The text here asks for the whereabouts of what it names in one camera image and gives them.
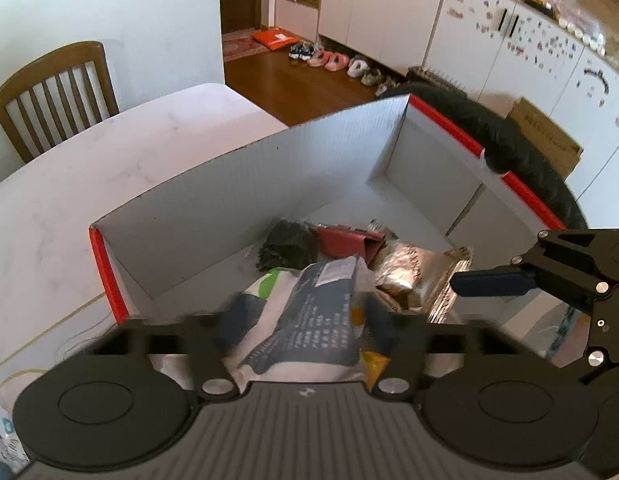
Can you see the orange bag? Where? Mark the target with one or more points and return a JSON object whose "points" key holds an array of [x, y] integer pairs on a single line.
{"points": [[277, 39]]}

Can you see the dark green snack packet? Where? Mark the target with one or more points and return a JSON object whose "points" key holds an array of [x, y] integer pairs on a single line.
{"points": [[287, 245]]}

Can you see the patterned door mat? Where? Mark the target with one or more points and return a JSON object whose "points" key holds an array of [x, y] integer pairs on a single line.
{"points": [[239, 47]]}

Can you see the row of shoes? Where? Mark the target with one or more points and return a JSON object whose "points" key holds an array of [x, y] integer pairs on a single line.
{"points": [[339, 62]]}

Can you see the tall white wardrobe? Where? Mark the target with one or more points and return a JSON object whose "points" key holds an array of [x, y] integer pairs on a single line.
{"points": [[374, 5]]}

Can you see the flat cardboard box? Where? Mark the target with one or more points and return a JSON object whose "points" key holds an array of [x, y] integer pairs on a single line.
{"points": [[549, 135]]}

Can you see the white sticker covered cabinet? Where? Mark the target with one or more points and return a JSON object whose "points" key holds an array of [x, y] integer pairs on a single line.
{"points": [[539, 55]]}

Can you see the clear plastic bag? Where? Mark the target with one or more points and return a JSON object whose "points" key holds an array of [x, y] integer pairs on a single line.
{"points": [[574, 7]]}

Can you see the black fuzzy chair back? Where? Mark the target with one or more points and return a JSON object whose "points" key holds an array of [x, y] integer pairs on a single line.
{"points": [[514, 145]]}

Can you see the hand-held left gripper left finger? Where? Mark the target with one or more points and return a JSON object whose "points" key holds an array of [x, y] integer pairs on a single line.
{"points": [[234, 322]]}

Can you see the grey white snack bag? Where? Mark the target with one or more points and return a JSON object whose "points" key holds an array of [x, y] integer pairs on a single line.
{"points": [[309, 320]]}

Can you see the white blue snack packet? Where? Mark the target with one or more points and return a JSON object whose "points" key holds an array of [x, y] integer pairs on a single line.
{"points": [[9, 435]]}

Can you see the white cardboard box red edges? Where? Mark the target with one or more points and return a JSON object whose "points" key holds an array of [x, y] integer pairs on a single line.
{"points": [[239, 185]]}

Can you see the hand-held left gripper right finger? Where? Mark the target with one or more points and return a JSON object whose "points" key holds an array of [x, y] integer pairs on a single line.
{"points": [[382, 322]]}

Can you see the brown wooden chair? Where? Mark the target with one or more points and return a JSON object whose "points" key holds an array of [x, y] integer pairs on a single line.
{"points": [[49, 105]]}

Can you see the shiny foil snack packet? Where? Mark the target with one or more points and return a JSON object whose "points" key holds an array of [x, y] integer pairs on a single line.
{"points": [[404, 265]]}

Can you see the red snack packet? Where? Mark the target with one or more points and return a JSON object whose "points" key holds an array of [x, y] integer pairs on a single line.
{"points": [[339, 242]]}

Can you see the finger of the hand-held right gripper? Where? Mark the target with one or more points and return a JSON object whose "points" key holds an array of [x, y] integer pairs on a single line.
{"points": [[489, 283]]}

